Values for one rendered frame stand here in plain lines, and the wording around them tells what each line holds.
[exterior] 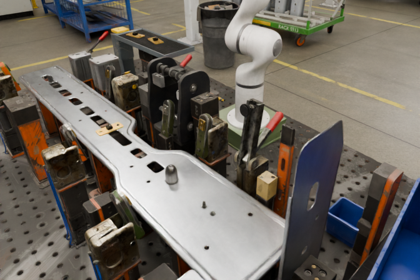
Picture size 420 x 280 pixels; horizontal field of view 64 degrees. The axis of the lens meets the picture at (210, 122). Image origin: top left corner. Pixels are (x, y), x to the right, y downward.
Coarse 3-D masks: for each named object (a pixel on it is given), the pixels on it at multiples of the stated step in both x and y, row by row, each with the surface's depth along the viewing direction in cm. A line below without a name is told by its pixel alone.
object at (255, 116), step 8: (248, 104) 76; (256, 104) 74; (248, 112) 73; (256, 112) 74; (248, 120) 78; (256, 120) 75; (248, 128) 79; (256, 128) 76; (248, 136) 79; (256, 136) 78; (240, 144) 81; (248, 144) 80; (256, 144) 79; (240, 152) 81; (248, 152) 79; (240, 160) 82; (248, 160) 80
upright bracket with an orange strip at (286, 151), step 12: (288, 132) 69; (288, 144) 70; (288, 156) 72; (288, 168) 73; (288, 180) 75; (276, 192) 79; (288, 192) 78; (276, 204) 81; (276, 264) 90; (276, 276) 94
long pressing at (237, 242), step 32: (64, 96) 129; (96, 96) 128; (96, 128) 108; (128, 128) 107; (128, 160) 93; (160, 160) 93; (192, 160) 92; (128, 192) 82; (160, 192) 82; (192, 192) 81; (224, 192) 81; (160, 224) 73; (192, 224) 73; (224, 224) 73; (256, 224) 72; (192, 256) 66; (224, 256) 66; (256, 256) 66
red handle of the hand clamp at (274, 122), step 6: (276, 114) 84; (282, 114) 84; (276, 120) 83; (270, 126) 83; (276, 126) 84; (264, 132) 83; (270, 132) 83; (264, 138) 82; (258, 144) 82; (246, 156) 81; (246, 162) 81
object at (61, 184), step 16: (64, 144) 94; (48, 160) 88; (64, 160) 91; (80, 160) 95; (48, 176) 94; (64, 176) 94; (80, 176) 97; (64, 192) 96; (80, 192) 99; (64, 208) 102; (80, 208) 101; (64, 224) 104; (80, 224) 103; (80, 240) 105
